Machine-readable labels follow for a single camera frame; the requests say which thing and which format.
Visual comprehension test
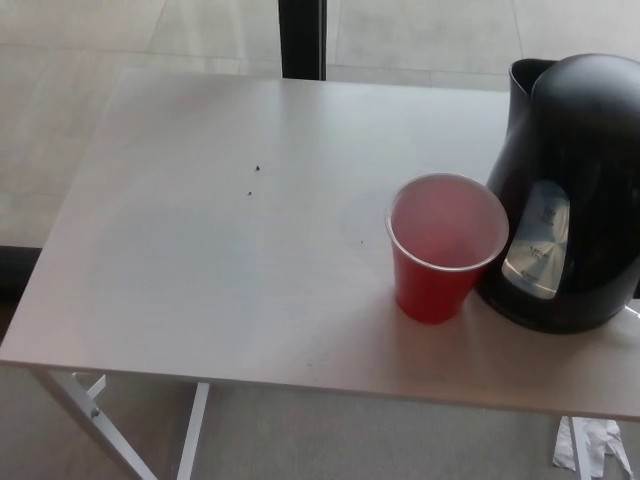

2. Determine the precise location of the black electric kettle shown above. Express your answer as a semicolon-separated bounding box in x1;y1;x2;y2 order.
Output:
472;53;640;335

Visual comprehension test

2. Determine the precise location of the red plastic cup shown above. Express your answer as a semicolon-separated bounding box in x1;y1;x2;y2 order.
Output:
384;172;510;325

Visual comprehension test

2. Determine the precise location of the black low floor object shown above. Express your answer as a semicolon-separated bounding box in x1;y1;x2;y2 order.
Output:
0;244;47;302

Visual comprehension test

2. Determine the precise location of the crumpled white paper piece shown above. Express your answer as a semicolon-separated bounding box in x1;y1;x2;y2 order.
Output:
577;417;634;477

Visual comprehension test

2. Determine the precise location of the black window post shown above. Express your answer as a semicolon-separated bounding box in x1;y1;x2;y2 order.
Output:
279;0;329;81

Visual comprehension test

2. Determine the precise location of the white metal desk frame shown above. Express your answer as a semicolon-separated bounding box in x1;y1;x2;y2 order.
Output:
37;369;590;480

